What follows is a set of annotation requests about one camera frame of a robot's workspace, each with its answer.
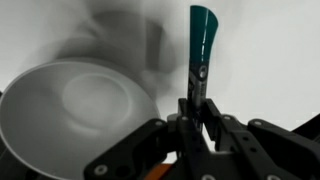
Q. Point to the teal and grey marker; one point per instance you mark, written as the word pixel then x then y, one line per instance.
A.
pixel 200 43

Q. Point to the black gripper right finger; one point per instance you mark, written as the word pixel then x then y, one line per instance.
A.
pixel 260 153

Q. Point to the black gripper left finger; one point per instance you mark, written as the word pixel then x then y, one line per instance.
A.
pixel 146 150

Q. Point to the white round bowl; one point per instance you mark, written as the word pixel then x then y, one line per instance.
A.
pixel 66 116

